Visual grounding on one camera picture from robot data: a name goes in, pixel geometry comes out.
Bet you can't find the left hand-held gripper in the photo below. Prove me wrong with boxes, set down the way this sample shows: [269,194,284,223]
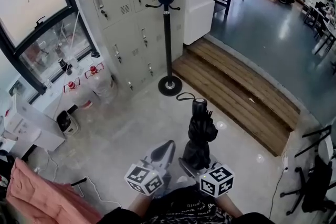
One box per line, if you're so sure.
[123,140,176,196]

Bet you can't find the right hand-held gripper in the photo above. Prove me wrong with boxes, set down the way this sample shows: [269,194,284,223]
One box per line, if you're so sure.
[178,154,235,197]

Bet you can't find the black umbrella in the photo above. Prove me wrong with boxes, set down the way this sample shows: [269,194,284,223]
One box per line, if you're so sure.
[176,92,219,170]

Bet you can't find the black coat stand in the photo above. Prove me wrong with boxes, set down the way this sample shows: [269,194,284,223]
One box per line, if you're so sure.
[145,0,187,97]

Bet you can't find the person's left forearm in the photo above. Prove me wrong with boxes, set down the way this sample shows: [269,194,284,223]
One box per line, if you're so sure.
[128,193,154,218]

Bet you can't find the person's right forearm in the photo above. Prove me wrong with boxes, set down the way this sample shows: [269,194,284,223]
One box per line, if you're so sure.
[214,194,244,218]

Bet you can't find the person's black patterned shirt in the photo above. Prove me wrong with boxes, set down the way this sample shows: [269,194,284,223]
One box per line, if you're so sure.
[97,183,275,224]

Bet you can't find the wooden plank steps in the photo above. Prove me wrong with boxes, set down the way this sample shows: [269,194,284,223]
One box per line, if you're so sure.
[172,37,301,157]

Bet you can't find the clear water jug red cap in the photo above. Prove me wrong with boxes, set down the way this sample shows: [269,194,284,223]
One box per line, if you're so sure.
[84,62,119,104]
[62,77,94,110]

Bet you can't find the small white space heater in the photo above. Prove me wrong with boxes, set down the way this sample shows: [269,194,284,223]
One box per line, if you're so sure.
[56,110,80,136]

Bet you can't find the pink cloth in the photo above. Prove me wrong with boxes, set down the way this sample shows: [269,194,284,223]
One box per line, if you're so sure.
[5,157,103,224]

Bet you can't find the black cup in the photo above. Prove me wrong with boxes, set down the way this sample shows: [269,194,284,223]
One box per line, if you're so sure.
[57,58,73,76]

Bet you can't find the white cardboard box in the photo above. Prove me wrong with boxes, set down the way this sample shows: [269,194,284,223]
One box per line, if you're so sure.
[4,94,66,153]

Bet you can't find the white block cabinet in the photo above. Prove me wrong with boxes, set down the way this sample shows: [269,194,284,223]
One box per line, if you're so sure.
[183,0,237,46]

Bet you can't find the black desks row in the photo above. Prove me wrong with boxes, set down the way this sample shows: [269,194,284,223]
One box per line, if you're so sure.
[303,2,336,56]

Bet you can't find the black framed window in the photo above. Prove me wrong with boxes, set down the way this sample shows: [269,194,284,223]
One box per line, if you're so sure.
[0,0,100,103]

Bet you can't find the white cable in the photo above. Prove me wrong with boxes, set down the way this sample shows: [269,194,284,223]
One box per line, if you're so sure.
[34,149,123,209]

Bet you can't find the black plug cable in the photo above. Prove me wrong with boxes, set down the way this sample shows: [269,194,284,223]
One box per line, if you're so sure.
[70,177,87,187]

